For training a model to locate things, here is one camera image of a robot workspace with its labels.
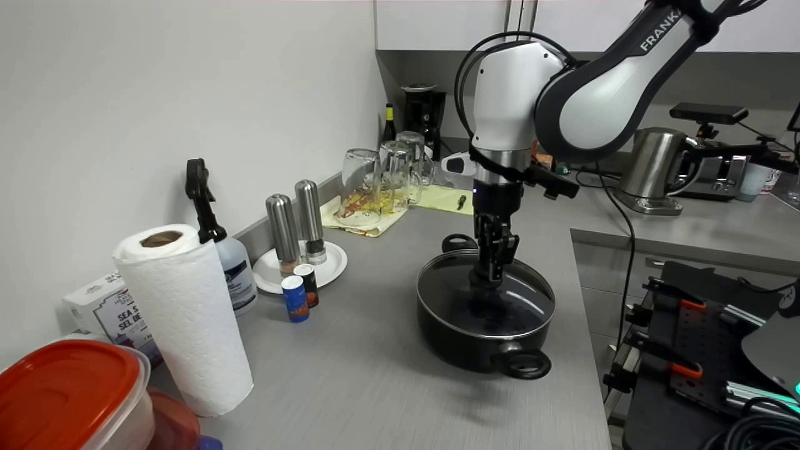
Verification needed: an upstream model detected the white salt box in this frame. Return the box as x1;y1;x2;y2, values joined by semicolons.
54;270;164;364

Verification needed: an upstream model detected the white paper towel roll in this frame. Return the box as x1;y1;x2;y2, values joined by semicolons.
110;223;258;420

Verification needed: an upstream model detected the dark wine bottle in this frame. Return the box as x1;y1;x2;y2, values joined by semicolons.
379;100;400;148

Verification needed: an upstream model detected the stainless steel kettle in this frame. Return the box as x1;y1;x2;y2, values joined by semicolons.
619;125;704;218

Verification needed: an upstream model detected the floral dish towel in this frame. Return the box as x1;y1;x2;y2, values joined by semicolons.
319;184;409;241

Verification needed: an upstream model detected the small blue bottle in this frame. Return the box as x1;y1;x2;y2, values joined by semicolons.
279;271;311;325

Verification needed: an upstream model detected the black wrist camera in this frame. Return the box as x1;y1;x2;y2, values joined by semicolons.
516;163;583;203

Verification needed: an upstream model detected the coil of black cables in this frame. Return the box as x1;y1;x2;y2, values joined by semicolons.
696;398;800;450

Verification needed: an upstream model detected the small brown bottle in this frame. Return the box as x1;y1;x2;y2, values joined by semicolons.
295;263;323;310

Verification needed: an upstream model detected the clear drinking glass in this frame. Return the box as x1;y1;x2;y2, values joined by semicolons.
340;144;381;204
395;130;434;183
376;138;416;200

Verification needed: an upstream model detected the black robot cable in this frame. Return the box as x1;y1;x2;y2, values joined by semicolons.
594;170;639;356

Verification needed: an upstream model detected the clear spray bottle black nozzle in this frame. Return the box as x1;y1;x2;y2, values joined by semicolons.
181;158;259;314

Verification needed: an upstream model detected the steel spice grinder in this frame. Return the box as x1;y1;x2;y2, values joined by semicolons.
291;176;329;264
263;193;303;278

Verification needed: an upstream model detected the black coffee maker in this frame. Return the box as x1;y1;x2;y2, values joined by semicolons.
396;81;446;163

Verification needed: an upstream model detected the black camera on stand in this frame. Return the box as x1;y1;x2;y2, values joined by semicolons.
670;100;800;203

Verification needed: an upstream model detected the red-lidded plastic container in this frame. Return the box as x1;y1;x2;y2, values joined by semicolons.
0;335;158;450

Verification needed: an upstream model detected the glass pot lid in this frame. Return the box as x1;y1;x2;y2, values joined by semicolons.
414;246;558;339

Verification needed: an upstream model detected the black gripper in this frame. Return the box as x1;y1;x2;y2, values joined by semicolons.
471;176;526;284

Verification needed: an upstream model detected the black cooking pot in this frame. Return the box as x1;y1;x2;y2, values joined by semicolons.
411;231;559;383

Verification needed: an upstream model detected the aluminium extrusion bar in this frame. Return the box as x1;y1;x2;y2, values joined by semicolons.
720;378;800;420

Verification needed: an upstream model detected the white round plate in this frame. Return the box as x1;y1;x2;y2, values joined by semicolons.
250;238;349;296

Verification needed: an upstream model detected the red plastic container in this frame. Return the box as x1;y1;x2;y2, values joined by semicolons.
148;389;206;450

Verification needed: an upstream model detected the white mug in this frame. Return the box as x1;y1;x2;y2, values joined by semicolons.
734;160;781;204

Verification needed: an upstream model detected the grey curved shade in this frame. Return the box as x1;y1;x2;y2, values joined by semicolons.
739;310;800;395

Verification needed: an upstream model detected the black orange bar clamp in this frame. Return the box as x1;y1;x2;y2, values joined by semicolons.
621;278;751;331
603;331;728;395

